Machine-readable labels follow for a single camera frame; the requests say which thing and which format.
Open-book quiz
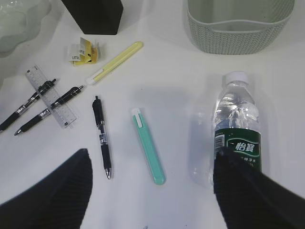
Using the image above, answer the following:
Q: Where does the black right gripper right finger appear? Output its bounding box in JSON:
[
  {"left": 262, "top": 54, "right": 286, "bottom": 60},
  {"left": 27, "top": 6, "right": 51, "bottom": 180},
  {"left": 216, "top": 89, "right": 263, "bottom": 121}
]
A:
[{"left": 213, "top": 149, "right": 305, "bottom": 229}]

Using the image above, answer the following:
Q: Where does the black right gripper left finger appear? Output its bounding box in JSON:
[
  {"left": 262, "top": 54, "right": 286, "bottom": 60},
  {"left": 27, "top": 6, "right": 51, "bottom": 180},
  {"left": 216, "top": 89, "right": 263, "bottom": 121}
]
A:
[{"left": 0, "top": 148, "right": 93, "bottom": 229}]

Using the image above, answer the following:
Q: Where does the clear water bottle green label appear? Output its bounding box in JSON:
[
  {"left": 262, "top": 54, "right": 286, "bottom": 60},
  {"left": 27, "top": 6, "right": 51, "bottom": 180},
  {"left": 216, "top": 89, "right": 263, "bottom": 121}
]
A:
[{"left": 192, "top": 71, "right": 263, "bottom": 189}]

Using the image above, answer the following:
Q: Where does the mint green utility knife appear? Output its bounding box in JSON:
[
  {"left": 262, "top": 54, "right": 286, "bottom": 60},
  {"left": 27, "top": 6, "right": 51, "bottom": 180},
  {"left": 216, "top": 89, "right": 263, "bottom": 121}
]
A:
[{"left": 132, "top": 108, "right": 166, "bottom": 185}]

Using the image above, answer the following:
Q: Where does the yellow white waste paper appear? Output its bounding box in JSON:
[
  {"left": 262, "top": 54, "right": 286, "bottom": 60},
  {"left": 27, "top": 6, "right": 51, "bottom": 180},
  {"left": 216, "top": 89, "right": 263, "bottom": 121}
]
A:
[{"left": 67, "top": 37, "right": 100, "bottom": 66}]

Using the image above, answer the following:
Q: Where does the black gel pen right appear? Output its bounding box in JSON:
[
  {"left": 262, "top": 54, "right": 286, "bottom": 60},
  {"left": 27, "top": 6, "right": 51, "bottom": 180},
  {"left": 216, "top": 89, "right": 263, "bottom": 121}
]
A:
[{"left": 92, "top": 96, "right": 112, "bottom": 180}]

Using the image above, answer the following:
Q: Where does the black gel pen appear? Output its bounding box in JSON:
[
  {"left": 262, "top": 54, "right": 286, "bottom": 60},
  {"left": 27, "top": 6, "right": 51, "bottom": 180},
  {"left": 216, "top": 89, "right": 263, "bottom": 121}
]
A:
[
  {"left": 14, "top": 85, "right": 84, "bottom": 136},
  {"left": 92, "top": 96, "right": 112, "bottom": 180},
  {"left": 0, "top": 79, "right": 57, "bottom": 133}
]

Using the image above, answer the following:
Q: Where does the clear plastic ruler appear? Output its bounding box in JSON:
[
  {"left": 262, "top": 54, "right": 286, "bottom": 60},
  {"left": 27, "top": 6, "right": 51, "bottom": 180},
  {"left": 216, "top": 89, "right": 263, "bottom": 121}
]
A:
[{"left": 25, "top": 64, "right": 77, "bottom": 128}]

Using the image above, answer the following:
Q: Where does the black gel pen middle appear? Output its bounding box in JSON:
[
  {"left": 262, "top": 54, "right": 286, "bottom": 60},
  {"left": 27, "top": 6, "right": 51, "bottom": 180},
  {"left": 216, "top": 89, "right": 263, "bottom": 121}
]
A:
[{"left": 14, "top": 85, "right": 84, "bottom": 136}]

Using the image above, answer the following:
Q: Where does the black gel pen far left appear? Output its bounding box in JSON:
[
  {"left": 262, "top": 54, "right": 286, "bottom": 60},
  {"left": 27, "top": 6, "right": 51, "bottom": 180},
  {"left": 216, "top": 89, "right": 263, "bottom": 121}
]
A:
[{"left": 0, "top": 79, "right": 57, "bottom": 133}]

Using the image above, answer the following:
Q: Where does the yellow utility knife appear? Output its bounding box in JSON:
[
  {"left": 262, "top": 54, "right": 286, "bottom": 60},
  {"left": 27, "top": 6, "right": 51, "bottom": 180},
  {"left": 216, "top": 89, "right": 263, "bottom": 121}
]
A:
[{"left": 86, "top": 41, "right": 143, "bottom": 85}]

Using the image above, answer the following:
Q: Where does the sage green woven plastic basket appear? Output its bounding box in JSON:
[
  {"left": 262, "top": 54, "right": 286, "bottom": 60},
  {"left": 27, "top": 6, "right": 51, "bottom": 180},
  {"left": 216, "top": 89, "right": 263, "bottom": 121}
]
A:
[{"left": 186, "top": 0, "right": 295, "bottom": 55}]

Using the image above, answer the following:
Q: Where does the light green wavy glass plate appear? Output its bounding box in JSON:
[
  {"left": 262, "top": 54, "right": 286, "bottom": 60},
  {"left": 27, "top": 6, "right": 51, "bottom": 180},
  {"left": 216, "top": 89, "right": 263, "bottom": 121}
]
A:
[{"left": 0, "top": 0, "right": 51, "bottom": 53}]

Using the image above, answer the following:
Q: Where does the black square pen holder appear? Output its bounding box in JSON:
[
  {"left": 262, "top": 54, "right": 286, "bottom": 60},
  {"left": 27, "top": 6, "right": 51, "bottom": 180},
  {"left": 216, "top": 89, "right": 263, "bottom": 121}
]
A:
[{"left": 62, "top": 0, "right": 123, "bottom": 35}]

